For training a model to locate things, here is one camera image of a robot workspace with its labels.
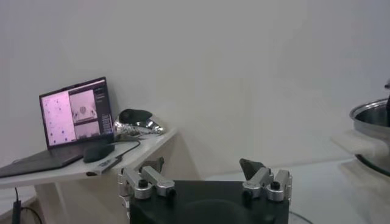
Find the perforated steel steamer basket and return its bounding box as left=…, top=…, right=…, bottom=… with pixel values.
left=349, top=97, right=390, bottom=177

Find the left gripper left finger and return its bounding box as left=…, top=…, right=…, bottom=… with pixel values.
left=118, top=156, right=177, bottom=201

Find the black laptop power cable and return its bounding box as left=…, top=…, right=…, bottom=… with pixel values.
left=11, top=187, right=43, bottom=224

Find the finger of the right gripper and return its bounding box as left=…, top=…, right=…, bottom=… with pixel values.
left=384, top=79, right=390, bottom=127

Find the grey usb hub with cable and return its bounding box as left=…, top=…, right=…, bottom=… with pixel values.
left=85, top=139, right=141, bottom=177

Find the black computer mouse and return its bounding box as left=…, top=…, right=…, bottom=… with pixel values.
left=82, top=142, right=116, bottom=164

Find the shiny chrome headset device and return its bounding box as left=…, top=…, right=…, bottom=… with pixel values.
left=113, top=108, right=167, bottom=136

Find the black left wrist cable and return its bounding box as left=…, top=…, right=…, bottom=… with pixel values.
left=288, top=209, right=314, bottom=224

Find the white side table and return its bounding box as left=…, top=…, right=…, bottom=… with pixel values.
left=0, top=127, right=200, bottom=224

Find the black open laptop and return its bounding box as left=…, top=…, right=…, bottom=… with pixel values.
left=0, top=76, right=116, bottom=179

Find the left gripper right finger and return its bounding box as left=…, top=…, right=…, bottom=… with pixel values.
left=239, top=158, right=293, bottom=203

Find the cream electric cooker base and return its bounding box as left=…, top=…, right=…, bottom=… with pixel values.
left=331, top=129, right=390, bottom=224

